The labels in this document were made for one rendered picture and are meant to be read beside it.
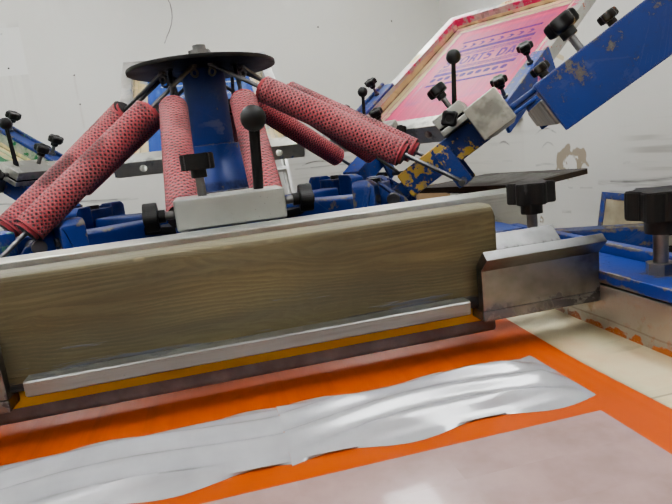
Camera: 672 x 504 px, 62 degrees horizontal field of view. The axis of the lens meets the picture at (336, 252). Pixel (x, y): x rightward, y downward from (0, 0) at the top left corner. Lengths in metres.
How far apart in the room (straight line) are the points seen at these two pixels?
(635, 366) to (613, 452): 0.11
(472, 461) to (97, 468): 0.19
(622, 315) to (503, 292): 0.09
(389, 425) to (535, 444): 0.08
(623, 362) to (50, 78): 4.47
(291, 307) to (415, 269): 0.09
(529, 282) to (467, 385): 0.11
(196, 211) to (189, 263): 0.27
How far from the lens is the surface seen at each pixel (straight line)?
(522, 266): 0.43
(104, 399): 0.42
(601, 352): 0.43
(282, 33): 4.65
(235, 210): 0.65
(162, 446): 0.35
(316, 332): 0.38
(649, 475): 0.30
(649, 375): 0.40
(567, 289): 0.45
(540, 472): 0.29
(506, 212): 0.68
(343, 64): 4.70
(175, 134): 0.95
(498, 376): 0.37
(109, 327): 0.39
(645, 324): 0.44
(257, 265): 0.38
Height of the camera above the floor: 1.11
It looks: 10 degrees down
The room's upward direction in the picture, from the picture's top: 7 degrees counter-clockwise
